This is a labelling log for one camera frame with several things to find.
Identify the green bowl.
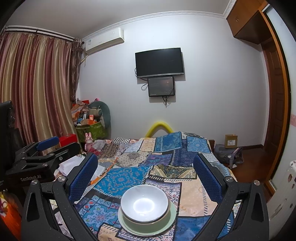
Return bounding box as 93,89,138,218
122,208,172,230

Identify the white bowl with dots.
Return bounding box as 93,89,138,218
120,184,169,223

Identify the white folded cloth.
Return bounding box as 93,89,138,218
58,154,106,183

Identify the red box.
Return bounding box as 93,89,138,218
59,133,78,147

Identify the pink bunny toy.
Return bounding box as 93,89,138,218
85,133,94,152

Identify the green storage box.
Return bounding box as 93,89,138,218
76,122,107,142

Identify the grey green cushion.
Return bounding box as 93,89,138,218
88,101,111,128

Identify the striped red gold curtain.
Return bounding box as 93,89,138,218
1,32,82,144

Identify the grey backpack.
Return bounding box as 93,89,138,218
214,144,244,169

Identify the mint green plate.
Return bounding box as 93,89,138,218
118,201,177,237

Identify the cardboard box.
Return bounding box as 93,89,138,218
224,134,238,149

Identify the yellow foam tube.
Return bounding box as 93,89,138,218
145,121,174,138

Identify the patchwork patterned tablecloth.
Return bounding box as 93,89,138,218
49,131,242,241

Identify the white air conditioner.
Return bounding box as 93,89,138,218
84,28,125,55

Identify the wooden door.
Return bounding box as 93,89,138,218
259,11,290,182

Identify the wooden upper cabinet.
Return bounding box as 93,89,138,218
227,0,271,44

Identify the small wall monitor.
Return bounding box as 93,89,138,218
147,76,175,97

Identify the wall mounted television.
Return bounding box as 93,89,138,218
135,48,185,78

